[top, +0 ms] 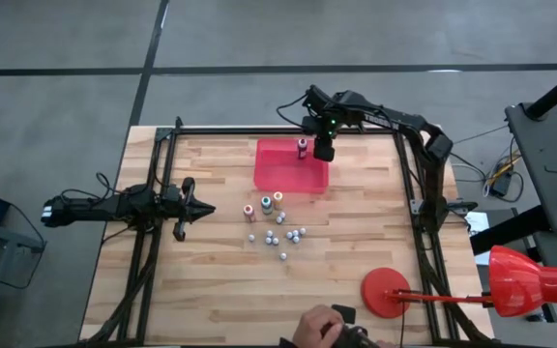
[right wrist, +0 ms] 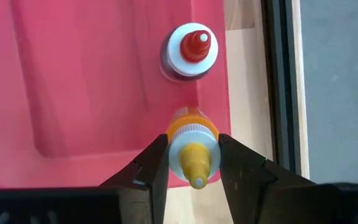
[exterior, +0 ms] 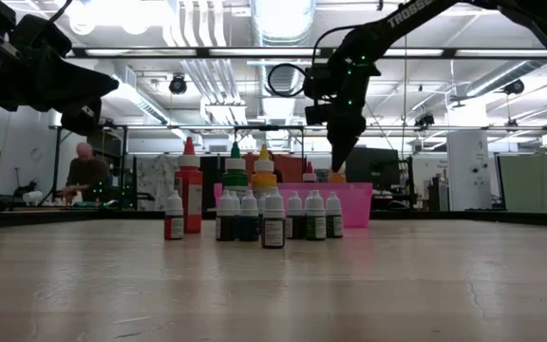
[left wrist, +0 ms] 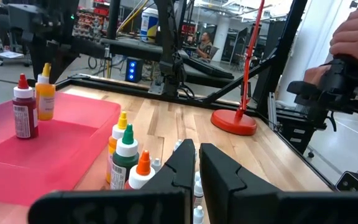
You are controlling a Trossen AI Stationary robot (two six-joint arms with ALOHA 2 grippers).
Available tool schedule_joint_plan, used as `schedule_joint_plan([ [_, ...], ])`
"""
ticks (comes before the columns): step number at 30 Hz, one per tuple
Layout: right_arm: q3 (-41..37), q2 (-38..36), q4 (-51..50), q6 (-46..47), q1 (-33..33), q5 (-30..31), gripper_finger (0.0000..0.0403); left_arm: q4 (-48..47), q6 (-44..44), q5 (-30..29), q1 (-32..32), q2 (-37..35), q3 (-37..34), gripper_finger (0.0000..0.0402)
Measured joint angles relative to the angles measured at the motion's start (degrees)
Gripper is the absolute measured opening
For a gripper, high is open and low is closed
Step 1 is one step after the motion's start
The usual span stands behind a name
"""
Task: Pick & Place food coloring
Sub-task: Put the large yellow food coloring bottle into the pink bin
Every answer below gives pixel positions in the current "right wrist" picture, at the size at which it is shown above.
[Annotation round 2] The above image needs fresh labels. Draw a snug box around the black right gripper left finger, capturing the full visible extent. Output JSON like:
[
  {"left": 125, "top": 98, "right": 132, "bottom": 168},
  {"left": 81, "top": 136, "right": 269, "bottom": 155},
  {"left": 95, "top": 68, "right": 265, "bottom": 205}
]
[{"left": 0, "top": 133, "right": 170, "bottom": 224}]

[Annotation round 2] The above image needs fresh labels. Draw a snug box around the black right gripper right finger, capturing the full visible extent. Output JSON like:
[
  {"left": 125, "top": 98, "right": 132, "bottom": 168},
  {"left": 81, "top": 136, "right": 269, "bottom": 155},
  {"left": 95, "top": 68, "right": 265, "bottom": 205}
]
[{"left": 218, "top": 133, "right": 358, "bottom": 224}]

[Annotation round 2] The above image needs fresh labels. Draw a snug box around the pink plastic tray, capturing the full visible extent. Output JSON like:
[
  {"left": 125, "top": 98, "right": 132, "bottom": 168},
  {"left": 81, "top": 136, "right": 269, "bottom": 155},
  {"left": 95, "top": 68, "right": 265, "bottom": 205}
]
[{"left": 0, "top": 0, "right": 232, "bottom": 192}]

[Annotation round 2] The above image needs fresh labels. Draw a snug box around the large red food coloring bottle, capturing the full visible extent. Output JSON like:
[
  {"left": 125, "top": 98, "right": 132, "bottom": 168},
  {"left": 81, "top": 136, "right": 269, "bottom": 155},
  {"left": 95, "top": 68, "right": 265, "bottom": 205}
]
[{"left": 159, "top": 22, "right": 219, "bottom": 83}]

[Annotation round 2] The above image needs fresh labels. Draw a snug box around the large yellow food coloring bottle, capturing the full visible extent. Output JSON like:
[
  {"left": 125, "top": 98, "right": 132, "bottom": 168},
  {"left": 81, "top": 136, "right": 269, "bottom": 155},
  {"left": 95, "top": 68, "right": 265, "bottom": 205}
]
[{"left": 165, "top": 106, "right": 222, "bottom": 190}]

